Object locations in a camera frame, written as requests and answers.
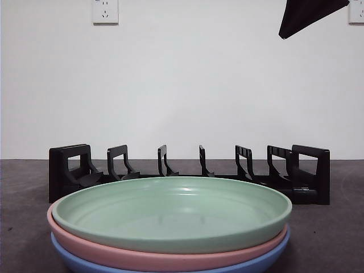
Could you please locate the blue round plate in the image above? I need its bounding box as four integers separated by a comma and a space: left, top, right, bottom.
50, 227, 291, 273

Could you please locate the green round plate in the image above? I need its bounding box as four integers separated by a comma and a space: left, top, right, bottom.
52, 176, 293, 254

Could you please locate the pink round plate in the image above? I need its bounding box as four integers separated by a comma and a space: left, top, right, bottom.
47, 203, 289, 270

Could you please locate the black plastic dish rack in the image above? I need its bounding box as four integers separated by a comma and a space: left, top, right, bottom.
48, 143, 331, 206

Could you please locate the white wall socket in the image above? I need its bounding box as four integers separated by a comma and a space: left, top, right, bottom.
348, 0, 364, 25
92, 0, 119, 26

